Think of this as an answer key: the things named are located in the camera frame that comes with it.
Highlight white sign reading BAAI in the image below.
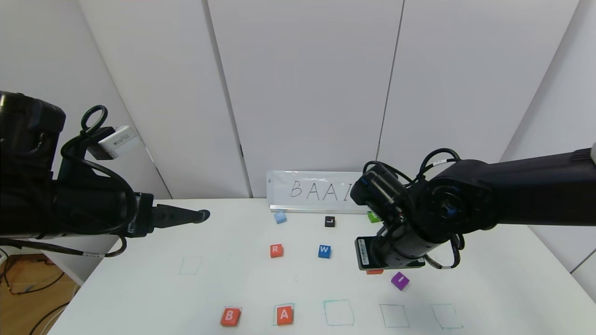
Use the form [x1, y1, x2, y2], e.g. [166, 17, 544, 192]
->
[266, 170, 369, 214]

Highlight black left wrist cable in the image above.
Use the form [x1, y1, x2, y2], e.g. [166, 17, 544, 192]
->
[0, 105, 139, 258]

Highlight thin black floor cable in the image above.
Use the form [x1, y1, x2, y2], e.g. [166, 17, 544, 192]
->
[29, 302, 71, 335]
[0, 256, 67, 296]

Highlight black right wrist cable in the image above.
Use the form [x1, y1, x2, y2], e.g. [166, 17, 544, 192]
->
[362, 148, 465, 270]

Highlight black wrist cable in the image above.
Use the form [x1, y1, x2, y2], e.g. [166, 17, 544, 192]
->
[362, 148, 465, 270]
[0, 105, 139, 258]

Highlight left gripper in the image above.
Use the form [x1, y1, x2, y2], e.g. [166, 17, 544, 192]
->
[93, 188, 210, 238]

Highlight orange letter B block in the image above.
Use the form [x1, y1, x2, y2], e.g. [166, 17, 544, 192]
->
[220, 307, 242, 328]

